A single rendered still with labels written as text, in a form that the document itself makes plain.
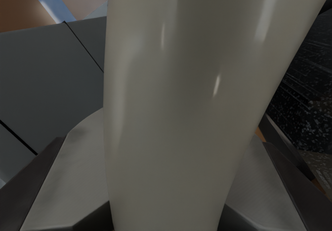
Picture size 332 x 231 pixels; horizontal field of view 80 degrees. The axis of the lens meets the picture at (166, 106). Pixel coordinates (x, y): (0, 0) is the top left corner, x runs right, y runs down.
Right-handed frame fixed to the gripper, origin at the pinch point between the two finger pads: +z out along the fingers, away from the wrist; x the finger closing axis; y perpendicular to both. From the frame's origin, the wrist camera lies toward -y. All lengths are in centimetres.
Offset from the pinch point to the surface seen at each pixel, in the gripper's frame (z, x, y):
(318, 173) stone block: 24, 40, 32
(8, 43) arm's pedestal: 26.7, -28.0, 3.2
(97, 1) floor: 94, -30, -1
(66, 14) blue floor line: 94, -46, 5
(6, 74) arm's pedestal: 20.8, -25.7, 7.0
